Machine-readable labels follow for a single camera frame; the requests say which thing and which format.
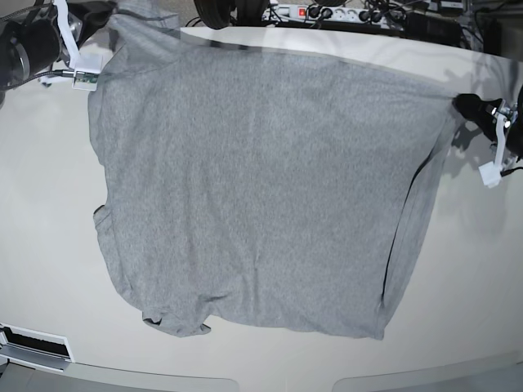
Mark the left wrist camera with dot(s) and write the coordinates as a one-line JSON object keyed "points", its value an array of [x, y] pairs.
{"points": [[490, 174]]}

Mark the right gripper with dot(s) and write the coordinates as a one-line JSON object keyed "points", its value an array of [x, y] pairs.
{"points": [[49, 31]]}

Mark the grey t-shirt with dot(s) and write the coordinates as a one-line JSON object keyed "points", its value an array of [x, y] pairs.
{"points": [[268, 189]]}

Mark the white slotted bracket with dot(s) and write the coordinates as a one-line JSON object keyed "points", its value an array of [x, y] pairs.
{"points": [[35, 349]]}

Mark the black wheel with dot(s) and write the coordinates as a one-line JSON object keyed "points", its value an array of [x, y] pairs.
{"points": [[219, 14]]}

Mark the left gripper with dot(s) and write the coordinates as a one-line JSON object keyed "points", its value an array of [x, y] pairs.
{"points": [[484, 113]]}

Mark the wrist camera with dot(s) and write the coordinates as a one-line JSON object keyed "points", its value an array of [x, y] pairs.
{"points": [[87, 70], [490, 174]]}

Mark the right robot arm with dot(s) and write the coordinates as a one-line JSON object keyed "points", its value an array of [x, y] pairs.
{"points": [[58, 72]]}

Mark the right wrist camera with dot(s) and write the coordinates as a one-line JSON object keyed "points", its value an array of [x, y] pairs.
{"points": [[87, 70]]}

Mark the white power strip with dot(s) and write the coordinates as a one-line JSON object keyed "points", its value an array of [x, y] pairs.
{"points": [[393, 17]]}

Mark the black power adapter box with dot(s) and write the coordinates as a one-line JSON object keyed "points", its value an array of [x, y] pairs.
{"points": [[434, 30]]}

